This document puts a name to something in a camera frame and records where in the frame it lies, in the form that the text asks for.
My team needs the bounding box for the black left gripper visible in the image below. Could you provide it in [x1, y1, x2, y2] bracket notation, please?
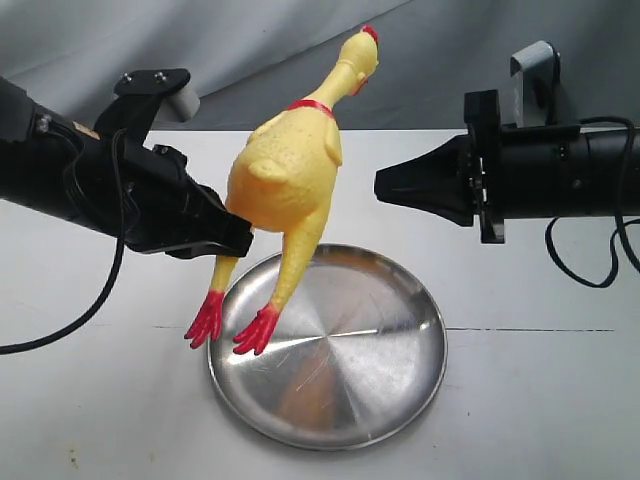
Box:
[64, 128, 253, 260]

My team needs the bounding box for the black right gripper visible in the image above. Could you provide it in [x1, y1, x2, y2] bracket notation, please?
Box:
[374, 90, 585, 244]

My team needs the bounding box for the yellow rubber chicken toy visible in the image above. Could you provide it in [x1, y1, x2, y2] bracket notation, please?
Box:
[183, 24, 381, 357]

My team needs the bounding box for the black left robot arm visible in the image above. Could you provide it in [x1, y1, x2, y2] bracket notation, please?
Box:
[1, 68, 253, 260]

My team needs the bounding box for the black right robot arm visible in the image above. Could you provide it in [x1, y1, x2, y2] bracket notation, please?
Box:
[374, 90, 639, 244]

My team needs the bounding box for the round stainless steel plate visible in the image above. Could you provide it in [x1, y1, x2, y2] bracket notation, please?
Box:
[207, 243, 448, 451]

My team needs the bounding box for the grey fabric backdrop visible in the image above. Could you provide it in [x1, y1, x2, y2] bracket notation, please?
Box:
[1, 1, 639, 130]

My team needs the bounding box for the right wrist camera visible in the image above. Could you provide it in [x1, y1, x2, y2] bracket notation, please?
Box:
[509, 40, 562, 128]

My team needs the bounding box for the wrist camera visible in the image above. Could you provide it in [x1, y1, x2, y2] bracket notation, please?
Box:
[509, 40, 562, 128]
[94, 68, 200, 145]

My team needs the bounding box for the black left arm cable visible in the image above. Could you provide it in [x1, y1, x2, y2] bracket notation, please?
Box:
[0, 127, 132, 356]

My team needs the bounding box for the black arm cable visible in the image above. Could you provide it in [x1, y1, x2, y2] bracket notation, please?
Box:
[544, 115, 640, 288]
[0, 127, 132, 356]

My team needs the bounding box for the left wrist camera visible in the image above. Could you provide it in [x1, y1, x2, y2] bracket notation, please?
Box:
[94, 68, 200, 145]

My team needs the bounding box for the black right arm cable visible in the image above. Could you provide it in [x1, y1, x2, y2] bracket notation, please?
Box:
[544, 115, 640, 288]

